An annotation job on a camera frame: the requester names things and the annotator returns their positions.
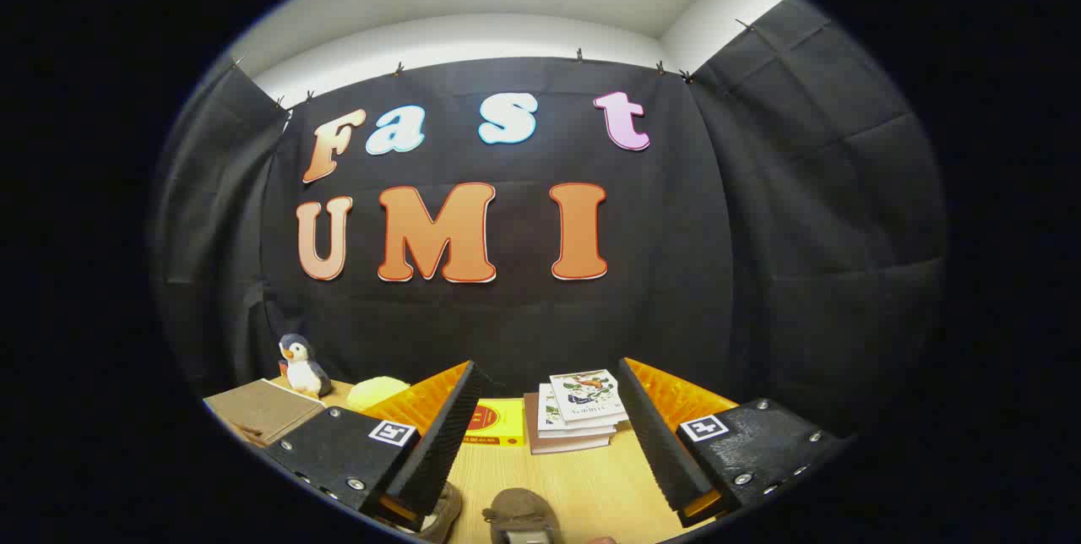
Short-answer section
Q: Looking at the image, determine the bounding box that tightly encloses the yellow book with red circle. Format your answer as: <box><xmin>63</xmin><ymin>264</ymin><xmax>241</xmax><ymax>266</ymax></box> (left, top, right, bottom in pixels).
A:
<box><xmin>462</xmin><ymin>397</ymin><xmax>526</xmax><ymax>446</ymax></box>

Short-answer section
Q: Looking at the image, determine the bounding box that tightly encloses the brown suede shoe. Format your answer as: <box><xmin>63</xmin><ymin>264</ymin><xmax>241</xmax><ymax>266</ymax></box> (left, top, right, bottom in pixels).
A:
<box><xmin>397</xmin><ymin>481</ymin><xmax>464</xmax><ymax>543</ymax></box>
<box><xmin>481</xmin><ymin>488</ymin><xmax>565</xmax><ymax>544</ymax></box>

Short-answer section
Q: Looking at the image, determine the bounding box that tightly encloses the brown cover book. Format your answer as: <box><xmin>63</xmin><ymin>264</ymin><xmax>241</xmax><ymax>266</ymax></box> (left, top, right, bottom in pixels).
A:
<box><xmin>524</xmin><ymin>392</ymin><xmax>616</xmax><ymax>454</ymax></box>

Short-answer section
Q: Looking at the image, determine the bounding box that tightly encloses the beige fabric storage box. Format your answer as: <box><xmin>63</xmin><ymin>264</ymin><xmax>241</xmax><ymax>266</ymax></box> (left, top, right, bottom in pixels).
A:
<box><xmin>203</xmin><ymin>378</ymin><xmax>329</xmax><ymax>449</ymax></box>

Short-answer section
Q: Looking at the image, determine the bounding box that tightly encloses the black backdrop cloth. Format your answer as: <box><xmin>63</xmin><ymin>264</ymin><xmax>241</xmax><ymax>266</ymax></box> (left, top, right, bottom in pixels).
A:
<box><xmin>152</xmin><ymin>0</ymin><xmax>951</xmax><ymax>443</ymax></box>

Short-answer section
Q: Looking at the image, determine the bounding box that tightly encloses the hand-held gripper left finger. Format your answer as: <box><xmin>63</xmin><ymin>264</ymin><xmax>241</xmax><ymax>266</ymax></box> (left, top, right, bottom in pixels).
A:
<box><xmin>266</xmin><ymin>361</ymin><xmax>499</xmax><ymax>532</ymax></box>

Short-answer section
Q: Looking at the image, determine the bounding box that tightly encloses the white illustrated cover book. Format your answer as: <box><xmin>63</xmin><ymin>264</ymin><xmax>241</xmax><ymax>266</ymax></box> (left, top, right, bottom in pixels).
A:
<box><xmin>549</xmin><ymin>369</ymin><xmax>630</xmax><ymax>428</ymax></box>

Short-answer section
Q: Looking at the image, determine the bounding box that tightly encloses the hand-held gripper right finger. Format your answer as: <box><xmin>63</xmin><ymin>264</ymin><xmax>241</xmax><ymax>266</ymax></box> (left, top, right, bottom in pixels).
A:
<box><xmin>619</xmin><ymin>357</ymin><xmax>845</xmax><ymax>528</ymax></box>

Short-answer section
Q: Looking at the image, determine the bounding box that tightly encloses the penguin plush toy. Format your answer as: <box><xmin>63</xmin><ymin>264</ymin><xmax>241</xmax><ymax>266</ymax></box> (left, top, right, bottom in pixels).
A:
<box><xmin>279</xmin><ymin>333</ymin><xmax>333</xmax><ymax>398</ymax></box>

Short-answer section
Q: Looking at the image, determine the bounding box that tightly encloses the yellow round plush cushion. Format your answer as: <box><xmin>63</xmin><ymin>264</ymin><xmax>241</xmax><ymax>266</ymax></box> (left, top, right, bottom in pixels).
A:
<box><xmin>346</xmin><ymin>376</ymin><xmax>412</xmax><ymax>411</ymax></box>

